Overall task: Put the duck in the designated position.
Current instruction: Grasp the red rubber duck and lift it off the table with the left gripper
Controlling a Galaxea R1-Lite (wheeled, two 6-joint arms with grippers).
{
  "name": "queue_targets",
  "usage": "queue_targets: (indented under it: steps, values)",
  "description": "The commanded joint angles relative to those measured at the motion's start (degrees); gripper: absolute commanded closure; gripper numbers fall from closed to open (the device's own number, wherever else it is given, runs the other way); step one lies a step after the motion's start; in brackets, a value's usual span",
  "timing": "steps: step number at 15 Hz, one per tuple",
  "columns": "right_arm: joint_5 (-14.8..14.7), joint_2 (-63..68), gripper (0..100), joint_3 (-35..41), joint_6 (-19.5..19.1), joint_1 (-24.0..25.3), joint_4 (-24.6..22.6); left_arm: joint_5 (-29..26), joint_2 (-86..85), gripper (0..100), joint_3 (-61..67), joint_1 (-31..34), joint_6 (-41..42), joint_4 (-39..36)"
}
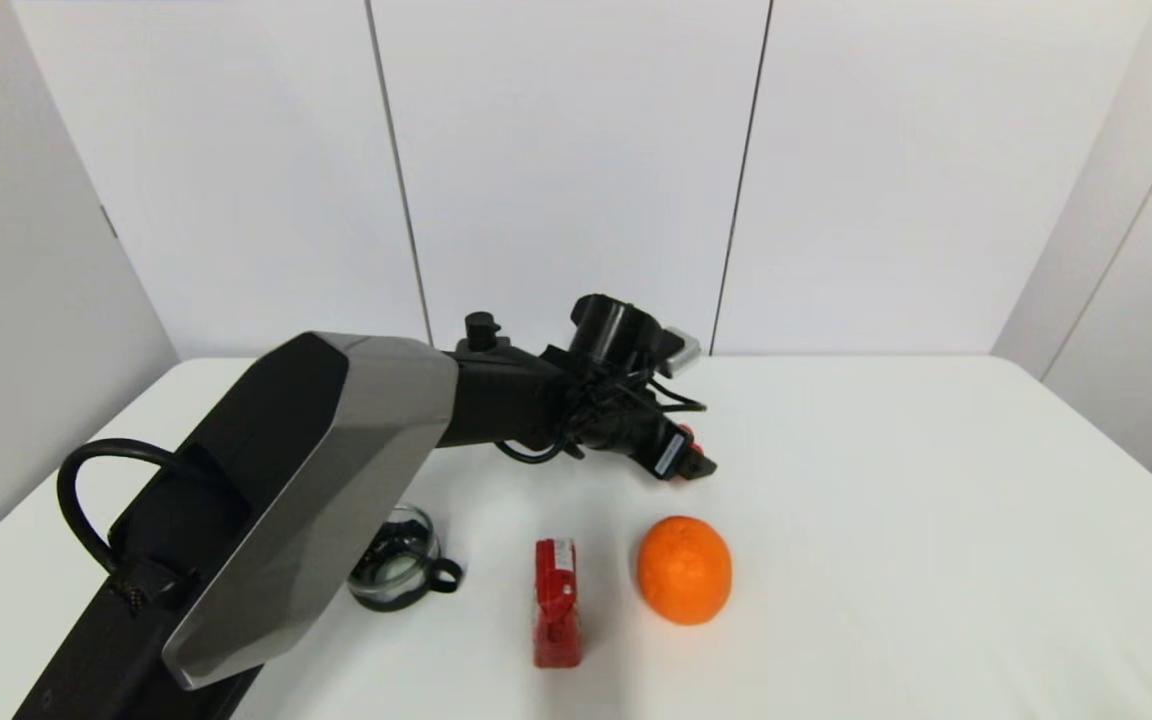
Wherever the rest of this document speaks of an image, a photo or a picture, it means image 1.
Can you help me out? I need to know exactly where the glass cup with black handle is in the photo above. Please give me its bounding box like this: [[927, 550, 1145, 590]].
[[346, 503, 464, 612]]

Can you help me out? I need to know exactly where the thick black arm cable loop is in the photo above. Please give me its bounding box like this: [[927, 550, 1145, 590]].
[[56, 438, 197, 606]]

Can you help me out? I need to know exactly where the red snack packet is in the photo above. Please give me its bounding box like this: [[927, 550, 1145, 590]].
[[533, 538, 583, 669]]

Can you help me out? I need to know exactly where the orange fruit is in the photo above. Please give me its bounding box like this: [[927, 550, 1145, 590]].
[[636, 515, 735, 627]]

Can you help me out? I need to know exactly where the red toy duck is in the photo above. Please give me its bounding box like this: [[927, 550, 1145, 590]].
[[680, 425, 715, 477]]

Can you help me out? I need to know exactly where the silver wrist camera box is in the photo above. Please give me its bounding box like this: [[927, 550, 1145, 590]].
[[658, 326, 703, 378]]

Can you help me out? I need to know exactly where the dark green pump bottle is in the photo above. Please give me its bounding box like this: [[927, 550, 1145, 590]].
[[463, 311, 512, 353]]

